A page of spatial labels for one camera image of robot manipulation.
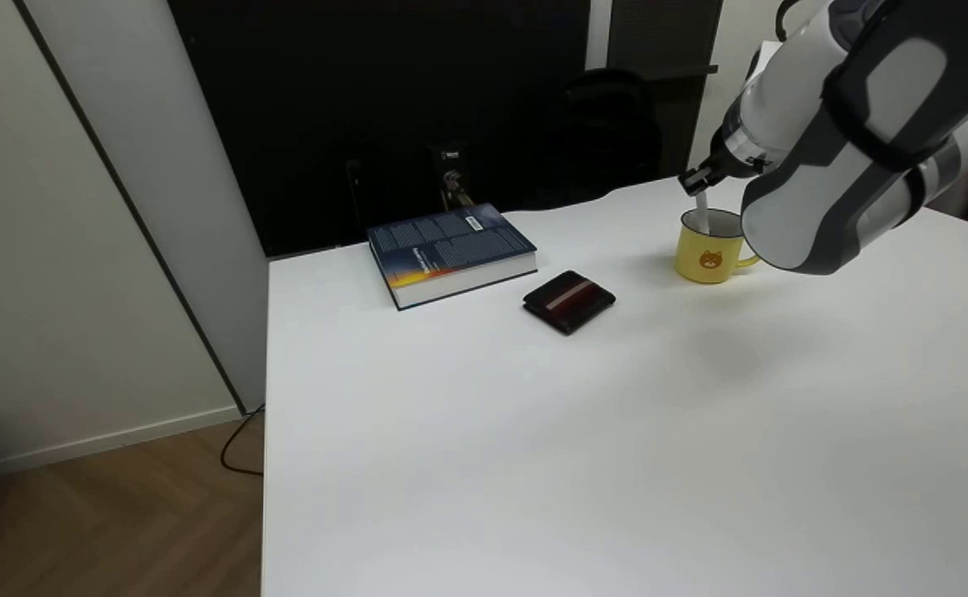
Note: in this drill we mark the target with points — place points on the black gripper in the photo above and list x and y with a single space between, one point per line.
728 153

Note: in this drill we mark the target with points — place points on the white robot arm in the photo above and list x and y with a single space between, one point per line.
836 142

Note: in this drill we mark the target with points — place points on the yellow enamel mug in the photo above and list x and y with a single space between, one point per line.
704 264

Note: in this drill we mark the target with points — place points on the black office chair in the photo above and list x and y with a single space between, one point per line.
603 134

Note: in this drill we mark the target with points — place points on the black partition panel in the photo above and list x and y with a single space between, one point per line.
660 43
308 110

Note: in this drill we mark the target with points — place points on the small black case red stripe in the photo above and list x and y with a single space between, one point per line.
567 298

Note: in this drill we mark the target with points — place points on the blue hardcover book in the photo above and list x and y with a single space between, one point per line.
453 244

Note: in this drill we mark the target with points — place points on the white leaning board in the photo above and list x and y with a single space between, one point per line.
153 168

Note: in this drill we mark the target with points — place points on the small camera on tripod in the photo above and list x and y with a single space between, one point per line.
453 183

